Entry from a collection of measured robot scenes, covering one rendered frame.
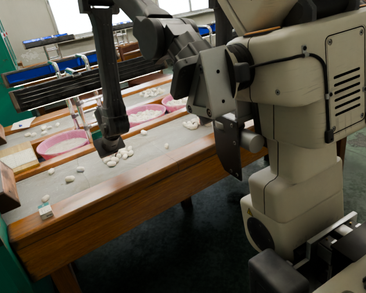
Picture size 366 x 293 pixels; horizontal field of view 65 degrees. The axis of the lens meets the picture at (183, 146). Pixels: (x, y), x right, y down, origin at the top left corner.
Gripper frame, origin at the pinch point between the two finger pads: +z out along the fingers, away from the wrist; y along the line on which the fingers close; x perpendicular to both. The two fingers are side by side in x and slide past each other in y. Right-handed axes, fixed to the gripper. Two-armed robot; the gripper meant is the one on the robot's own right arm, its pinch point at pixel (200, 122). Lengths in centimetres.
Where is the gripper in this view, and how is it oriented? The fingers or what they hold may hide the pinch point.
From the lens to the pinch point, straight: 140.1
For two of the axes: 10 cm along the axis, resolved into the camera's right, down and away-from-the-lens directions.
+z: -3.2, 3.4, 8.8
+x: 4.8, 8.6, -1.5
